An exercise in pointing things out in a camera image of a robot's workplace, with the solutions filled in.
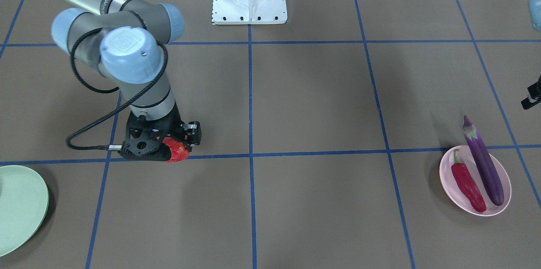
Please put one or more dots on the light green plate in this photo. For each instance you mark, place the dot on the light green plate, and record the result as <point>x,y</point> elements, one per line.
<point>24,201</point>

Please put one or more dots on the pink plate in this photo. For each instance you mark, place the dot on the pink plate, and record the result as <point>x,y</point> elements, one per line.
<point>452,190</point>

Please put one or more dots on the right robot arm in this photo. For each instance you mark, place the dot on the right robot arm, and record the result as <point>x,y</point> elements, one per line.
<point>119,45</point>

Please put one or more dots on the purple toy eggplant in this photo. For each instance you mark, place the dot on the purple toy eggplant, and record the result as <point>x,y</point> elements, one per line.
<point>486,168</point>

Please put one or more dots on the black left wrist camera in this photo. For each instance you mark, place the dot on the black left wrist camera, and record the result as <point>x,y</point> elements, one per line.
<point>534,95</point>

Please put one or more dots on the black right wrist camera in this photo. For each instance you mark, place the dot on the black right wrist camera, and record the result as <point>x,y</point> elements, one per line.
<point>192,134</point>

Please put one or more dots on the red toy chili pepper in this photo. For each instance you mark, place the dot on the red toy chili pepper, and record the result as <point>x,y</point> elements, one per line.
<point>466,184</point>

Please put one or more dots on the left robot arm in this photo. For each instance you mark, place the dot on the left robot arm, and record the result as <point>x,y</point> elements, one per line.
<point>535,14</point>

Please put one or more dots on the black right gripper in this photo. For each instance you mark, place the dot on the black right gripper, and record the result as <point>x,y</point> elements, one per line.
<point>174,122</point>

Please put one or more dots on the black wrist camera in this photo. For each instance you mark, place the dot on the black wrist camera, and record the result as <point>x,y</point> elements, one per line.
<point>192,134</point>
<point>534,95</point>

